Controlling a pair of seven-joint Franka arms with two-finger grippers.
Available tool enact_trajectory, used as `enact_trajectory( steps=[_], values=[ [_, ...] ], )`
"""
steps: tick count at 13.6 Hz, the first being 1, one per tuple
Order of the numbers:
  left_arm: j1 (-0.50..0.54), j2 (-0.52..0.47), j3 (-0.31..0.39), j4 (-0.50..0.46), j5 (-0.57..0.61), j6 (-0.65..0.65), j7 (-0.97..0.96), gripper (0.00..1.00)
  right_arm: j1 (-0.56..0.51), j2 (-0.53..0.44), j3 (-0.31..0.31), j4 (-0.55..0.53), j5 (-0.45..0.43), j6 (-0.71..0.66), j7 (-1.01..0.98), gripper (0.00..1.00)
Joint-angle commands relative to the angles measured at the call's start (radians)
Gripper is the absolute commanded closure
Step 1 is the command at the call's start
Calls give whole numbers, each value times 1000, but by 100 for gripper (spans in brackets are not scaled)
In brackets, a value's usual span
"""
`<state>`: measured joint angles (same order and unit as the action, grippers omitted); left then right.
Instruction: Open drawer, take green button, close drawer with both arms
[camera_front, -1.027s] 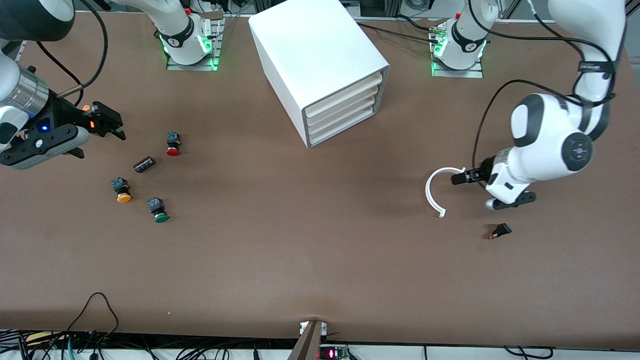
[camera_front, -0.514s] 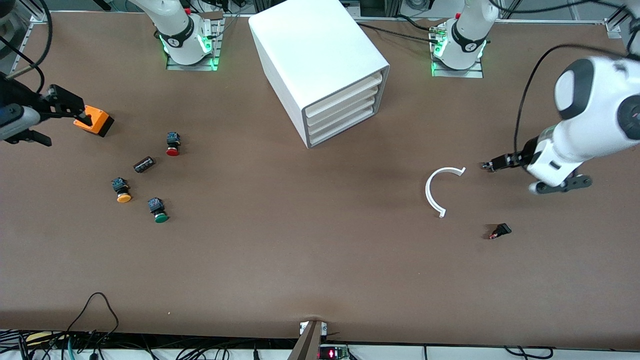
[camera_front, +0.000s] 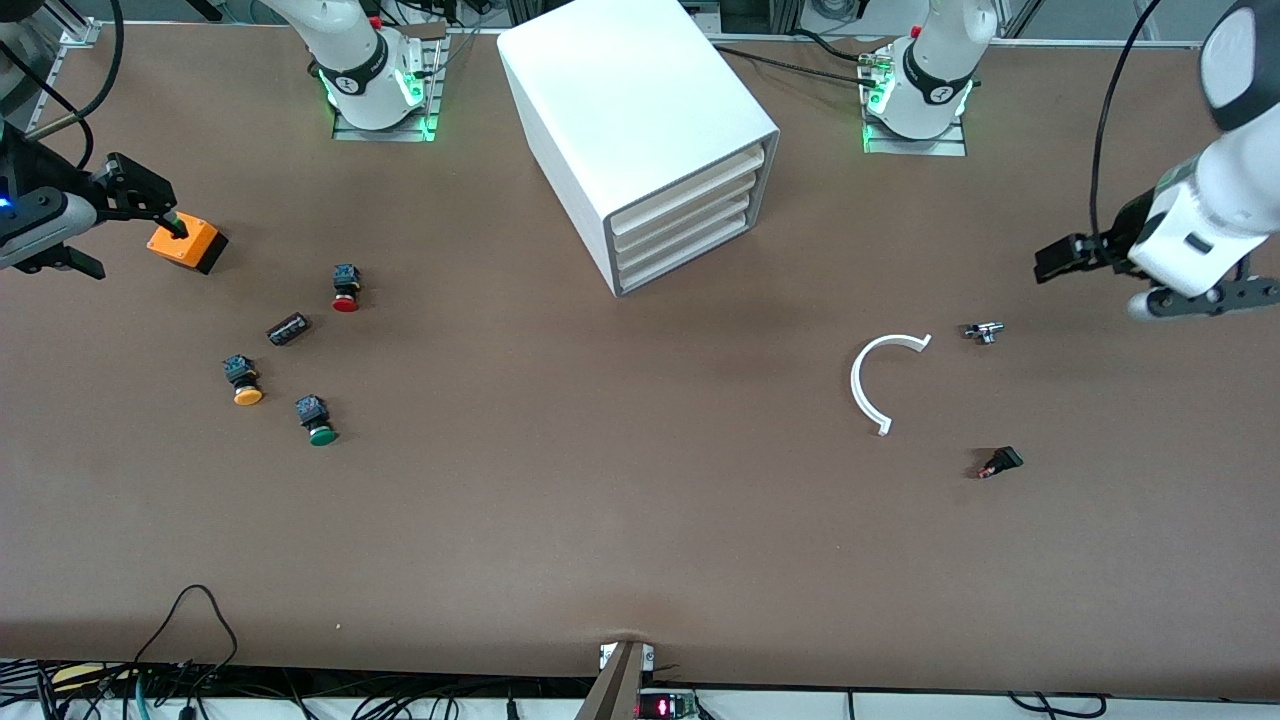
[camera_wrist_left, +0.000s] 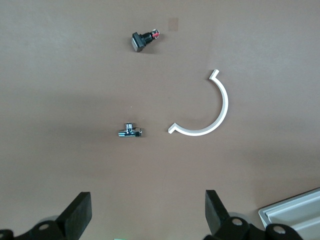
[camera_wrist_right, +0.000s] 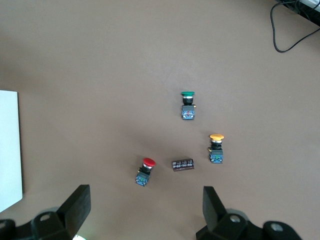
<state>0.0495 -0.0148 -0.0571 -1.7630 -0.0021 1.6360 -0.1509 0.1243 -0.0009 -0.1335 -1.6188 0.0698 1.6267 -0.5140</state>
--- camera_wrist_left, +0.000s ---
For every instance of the white drawer cabinet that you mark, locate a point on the white drawer cabinet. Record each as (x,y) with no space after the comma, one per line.
(287,203)

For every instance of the black square push switch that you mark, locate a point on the black square push switch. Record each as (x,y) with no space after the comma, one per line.
(138,42)

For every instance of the white plastic drawer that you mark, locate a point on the white plastic drawer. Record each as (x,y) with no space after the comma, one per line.
(310,225)

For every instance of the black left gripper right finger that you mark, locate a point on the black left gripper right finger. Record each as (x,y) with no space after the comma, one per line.
(215,212)

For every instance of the chrome valve fitting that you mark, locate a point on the chrome valve fitting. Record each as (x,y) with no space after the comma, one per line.
(128,133)

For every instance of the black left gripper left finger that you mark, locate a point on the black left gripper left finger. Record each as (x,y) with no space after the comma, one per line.
(77,212)

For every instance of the white curved plastic piece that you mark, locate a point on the white curved plastic piece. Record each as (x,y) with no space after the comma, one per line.
(223,105)

